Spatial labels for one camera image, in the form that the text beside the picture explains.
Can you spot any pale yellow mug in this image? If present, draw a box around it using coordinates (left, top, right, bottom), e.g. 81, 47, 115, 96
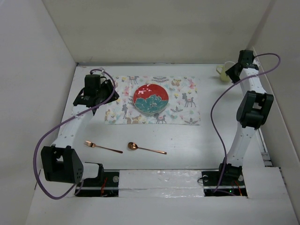
216, 61, 235, 82

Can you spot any red and teal plate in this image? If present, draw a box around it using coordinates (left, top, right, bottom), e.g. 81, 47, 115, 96
132, 84, 169, 114

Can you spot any animal print cloth placemat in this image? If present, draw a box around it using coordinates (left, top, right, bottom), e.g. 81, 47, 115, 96
104, 76, 201, 125

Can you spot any copper spoon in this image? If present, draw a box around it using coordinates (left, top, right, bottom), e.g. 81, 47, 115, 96
127, 142, 167, 155

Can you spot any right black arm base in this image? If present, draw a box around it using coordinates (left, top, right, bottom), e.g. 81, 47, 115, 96
197, 163, 248, 196

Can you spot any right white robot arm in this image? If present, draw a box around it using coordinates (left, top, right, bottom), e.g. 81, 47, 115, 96
217, 50, 274, 185

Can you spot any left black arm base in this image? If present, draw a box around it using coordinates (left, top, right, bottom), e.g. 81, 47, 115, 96
74, 164, 120, 197

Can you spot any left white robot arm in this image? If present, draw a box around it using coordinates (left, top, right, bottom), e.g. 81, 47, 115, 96
41, 74, 119, 186

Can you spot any copper fork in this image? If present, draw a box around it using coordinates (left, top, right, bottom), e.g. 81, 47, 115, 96
84, 141, 123, 154

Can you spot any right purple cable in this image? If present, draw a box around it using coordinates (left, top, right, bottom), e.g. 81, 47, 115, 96
210, 53, 281, 194

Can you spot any purple cable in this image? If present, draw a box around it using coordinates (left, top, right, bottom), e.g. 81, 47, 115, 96
210, 53, 281, 194
33, 68, 117, 200

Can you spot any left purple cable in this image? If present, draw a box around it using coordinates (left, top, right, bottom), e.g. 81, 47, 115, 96
33, 68, 117, 200

